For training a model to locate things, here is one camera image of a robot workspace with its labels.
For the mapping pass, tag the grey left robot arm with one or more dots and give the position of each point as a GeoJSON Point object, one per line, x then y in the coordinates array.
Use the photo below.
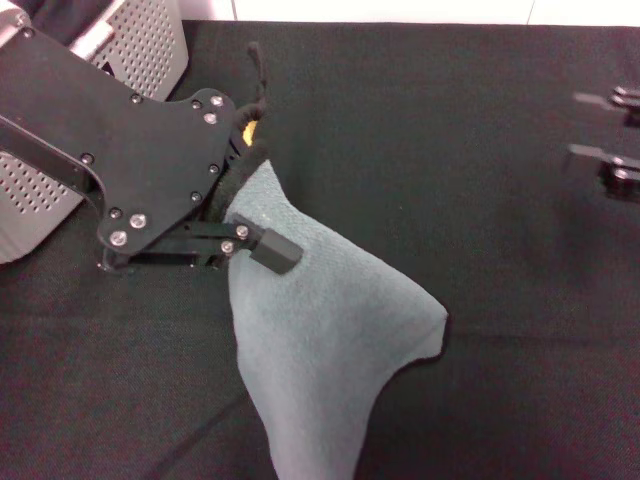
{"type": "Point", "coordinates": [10, 30]}

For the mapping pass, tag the grey perforated storage box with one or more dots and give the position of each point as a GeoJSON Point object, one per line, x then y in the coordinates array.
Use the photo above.
{"type": "Point", "coordinates": [150, 50]}

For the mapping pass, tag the black tablecloth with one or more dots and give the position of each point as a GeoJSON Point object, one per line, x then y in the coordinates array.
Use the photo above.
{"type": "Point", "coordinates": [500, 300]}

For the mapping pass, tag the dark cloth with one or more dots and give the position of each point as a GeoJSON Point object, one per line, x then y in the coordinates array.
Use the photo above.
{"type": "Point", "coordinates": [70, 20]}

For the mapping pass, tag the grey towel with black trim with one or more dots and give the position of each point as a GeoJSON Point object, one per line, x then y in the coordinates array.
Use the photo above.
{"type": "Point", "coordinates": [325, 350]}

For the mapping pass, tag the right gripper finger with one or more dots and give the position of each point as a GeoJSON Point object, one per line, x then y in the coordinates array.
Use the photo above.
{"type": "Point", "coordinates": [625, 102]}
{"type": "Point", "coordinates": [620, 175]}

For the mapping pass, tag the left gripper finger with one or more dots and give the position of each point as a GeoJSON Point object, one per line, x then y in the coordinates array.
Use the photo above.
{"type": "Point", "coordinates": [277, 252]}

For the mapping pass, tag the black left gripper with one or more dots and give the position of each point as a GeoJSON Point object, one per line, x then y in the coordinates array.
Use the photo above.
{"type": "Point", "coordinates": [150, 150]}

